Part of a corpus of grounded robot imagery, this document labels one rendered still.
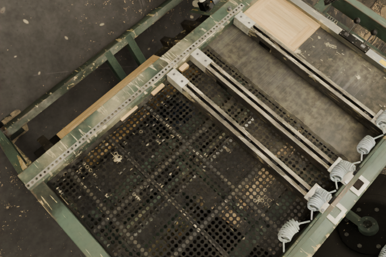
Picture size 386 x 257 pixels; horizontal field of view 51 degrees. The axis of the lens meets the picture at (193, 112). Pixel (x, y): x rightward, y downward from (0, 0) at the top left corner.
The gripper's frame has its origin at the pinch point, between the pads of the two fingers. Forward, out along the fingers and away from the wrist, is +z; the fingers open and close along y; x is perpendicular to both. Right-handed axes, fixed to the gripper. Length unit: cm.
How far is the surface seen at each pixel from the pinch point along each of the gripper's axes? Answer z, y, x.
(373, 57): 0.6, 22.4, -37.2
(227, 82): 1, -68, -36
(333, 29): 11.8, 6.5, -15.4
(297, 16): 20.9, -10.6, -2.7
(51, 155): -3, -169, -57
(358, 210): 2, -3, -125
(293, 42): 13.3, -19.9, -19.0
